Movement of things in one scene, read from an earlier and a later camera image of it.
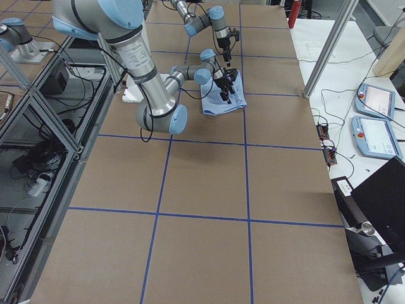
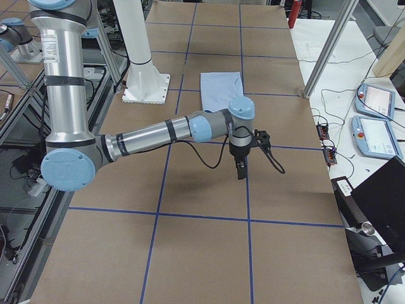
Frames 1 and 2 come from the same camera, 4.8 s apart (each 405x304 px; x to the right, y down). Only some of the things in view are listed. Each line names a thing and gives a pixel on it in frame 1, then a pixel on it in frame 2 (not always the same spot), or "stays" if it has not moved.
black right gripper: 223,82 -> 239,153
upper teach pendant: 376,101 stays
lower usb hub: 329,154 stays
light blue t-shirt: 213,104 stays
